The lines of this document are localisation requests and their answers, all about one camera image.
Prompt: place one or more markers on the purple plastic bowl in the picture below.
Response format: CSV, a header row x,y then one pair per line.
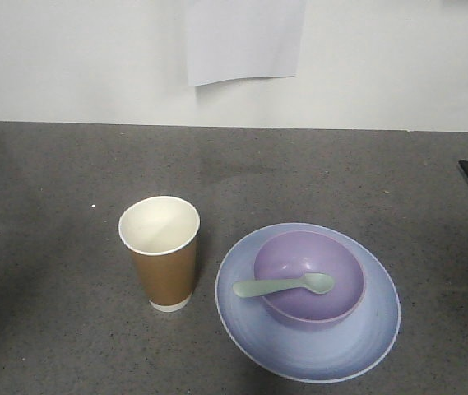
x,y
294,253

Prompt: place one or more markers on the pale green plastic spoon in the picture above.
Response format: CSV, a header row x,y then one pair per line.
x,y
317,283

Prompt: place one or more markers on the white paper sheet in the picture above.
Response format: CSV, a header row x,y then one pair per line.
x,y
230,40

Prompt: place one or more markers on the light blue plate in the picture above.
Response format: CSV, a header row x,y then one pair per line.
x,y
311,355

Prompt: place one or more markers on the brown paper cup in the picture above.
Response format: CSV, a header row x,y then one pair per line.
x,y
161,235

